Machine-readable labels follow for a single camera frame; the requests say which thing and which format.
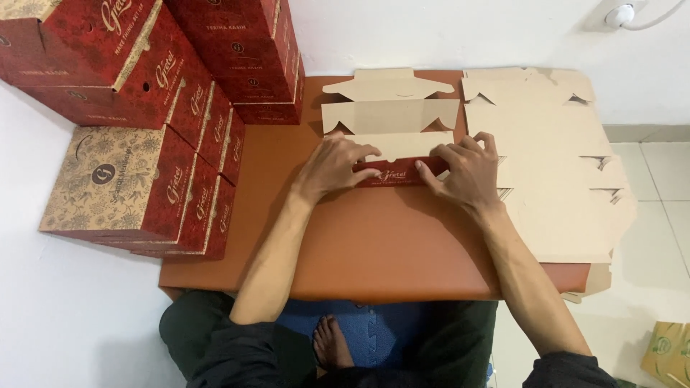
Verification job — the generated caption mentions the yellow green printed carton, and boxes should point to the yellow green printed carton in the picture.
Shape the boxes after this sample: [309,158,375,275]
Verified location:
[640,321,690,388]

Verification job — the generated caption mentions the blue foam floor mat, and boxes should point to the blue foam floor mat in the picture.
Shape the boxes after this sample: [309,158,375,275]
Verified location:
[276,300,433,370]

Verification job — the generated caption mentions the pile of assembled red boxes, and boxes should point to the pile of assembled red boxes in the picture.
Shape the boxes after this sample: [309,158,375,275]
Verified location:
[0,0,306,264]

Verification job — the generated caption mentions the red kraft cardboard box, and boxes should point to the red kraft cardboard box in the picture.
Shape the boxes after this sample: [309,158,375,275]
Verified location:
[321,67,462,189]

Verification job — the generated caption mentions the person's bare foot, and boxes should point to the person's bare foot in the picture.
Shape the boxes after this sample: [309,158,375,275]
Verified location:
[312,315,357,372]

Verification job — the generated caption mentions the stack of flat kraft blanks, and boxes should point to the stack of flat kraft blanks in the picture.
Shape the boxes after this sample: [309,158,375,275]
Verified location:
[461,66,638,304]

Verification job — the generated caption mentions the person's left hand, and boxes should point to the person's left hand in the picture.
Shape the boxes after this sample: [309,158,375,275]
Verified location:
[290,131,383,204]

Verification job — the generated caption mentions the white cable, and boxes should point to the white cable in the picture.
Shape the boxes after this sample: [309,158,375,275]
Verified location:
[625,0,690,31]

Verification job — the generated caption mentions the person's right hand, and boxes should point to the person's right hand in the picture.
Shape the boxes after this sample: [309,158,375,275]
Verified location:
[414,131,503,215]

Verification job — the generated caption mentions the orange low table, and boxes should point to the orange low table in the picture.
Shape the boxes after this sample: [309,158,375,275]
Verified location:
[158,70,592,304]

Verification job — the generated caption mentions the person's dark green trousers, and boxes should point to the person's dark green trousers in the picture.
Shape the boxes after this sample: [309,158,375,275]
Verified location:
[158,290,500,388]

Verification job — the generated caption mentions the white plug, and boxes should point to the white plug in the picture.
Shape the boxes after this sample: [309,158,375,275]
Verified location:
[604,3,637,29]

